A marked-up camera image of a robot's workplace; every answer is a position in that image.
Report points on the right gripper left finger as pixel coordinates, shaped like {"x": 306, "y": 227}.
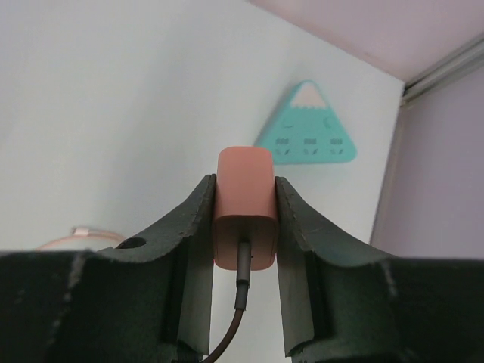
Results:
{"x": 148, "y": 300}

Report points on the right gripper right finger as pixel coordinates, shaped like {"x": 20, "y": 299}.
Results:
{"x": 345, "y": 301}

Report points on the pink charger plug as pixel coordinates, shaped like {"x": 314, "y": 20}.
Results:
{"x": 245, "y": 207}

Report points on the teal triangular power strip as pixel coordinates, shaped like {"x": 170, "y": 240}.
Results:
{"x": 305, "y": 129}

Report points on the aluminium frame rail right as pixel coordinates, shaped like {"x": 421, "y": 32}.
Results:
{"x": 457, "y": 64}

